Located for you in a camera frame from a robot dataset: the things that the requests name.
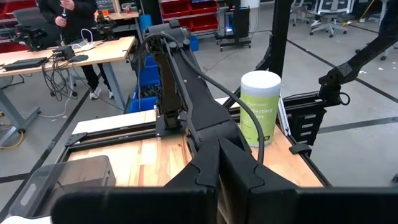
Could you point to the black diagonal strut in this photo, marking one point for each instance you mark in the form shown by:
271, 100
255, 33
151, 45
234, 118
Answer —
357, 59

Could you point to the black tabletop robot arm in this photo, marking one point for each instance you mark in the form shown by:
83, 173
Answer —
105, 26
31, 34

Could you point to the blue plastic floor bin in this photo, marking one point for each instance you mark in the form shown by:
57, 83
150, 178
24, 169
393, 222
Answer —
149, 77

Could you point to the black flat box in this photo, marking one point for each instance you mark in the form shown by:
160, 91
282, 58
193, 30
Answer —
25, 63

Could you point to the black device box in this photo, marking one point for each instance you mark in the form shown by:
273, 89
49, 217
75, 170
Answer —
63, 53

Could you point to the person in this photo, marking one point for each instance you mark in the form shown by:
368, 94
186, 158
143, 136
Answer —
77, 18

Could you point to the shelf with red bins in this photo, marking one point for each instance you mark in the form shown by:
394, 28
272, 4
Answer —
186, 9

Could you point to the grey office chair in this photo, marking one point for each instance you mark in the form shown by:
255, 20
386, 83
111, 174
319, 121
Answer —
331, 6
300, 9

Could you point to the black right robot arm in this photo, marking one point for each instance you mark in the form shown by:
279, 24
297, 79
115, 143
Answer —
199, 102

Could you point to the green wipes canister white lid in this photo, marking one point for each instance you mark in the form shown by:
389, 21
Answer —
259, 102

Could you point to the black gantry post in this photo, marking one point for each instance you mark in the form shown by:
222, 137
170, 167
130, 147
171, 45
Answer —
281, 37

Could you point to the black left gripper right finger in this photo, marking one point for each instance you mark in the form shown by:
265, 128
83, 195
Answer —
236, 180

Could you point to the black computer cart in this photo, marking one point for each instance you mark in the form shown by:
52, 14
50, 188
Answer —
241, 21

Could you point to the wooden top desk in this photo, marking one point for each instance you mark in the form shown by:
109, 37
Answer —
102, 51

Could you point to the smoky grey plastic bin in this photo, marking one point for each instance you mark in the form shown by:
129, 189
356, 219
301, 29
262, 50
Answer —
87, 171

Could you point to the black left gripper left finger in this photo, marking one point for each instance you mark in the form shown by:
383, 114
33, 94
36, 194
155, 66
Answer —
205, 174

